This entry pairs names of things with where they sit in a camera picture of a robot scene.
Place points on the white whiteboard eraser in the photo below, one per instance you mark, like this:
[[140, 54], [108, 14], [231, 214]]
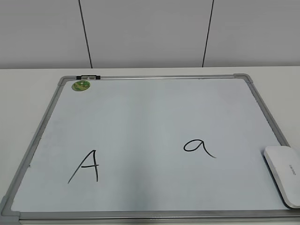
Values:
[[284, 164]]

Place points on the white magnetic whiteboard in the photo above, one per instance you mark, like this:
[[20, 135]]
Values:
[[147, 149]]

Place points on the green round magnet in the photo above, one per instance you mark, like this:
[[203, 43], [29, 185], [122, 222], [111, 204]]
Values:
[[81, 85]]

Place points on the black grey frame clip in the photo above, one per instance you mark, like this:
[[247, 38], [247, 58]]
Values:
[[88, 77]]

